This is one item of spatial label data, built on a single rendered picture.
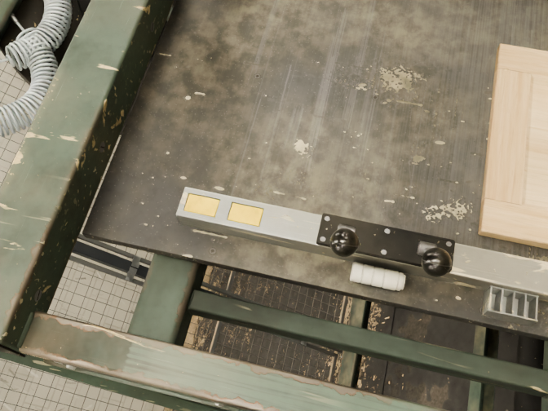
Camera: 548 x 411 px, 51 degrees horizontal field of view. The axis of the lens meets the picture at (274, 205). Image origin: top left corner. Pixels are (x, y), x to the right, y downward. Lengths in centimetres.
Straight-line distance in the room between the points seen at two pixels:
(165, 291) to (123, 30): 44
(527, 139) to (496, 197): 13
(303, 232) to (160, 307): 26
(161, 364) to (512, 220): 57
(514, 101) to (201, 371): 68
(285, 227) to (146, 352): 27
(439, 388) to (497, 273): 193
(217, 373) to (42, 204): 35
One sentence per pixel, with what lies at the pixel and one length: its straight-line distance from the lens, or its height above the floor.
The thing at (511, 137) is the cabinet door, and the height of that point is 127.
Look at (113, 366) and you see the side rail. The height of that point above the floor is 172.
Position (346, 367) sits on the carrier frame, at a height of 78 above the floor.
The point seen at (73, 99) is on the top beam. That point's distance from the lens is 98.
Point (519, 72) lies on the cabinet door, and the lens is 112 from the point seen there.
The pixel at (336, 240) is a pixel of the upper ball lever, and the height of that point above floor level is 156.
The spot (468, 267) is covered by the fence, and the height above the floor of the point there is 133.
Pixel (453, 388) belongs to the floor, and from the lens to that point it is 275.
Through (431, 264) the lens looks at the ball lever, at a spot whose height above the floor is 145.
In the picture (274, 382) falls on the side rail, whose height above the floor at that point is 154.
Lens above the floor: 193
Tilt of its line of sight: 22 degrees down
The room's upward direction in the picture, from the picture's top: 65 degrees counter-clockwise
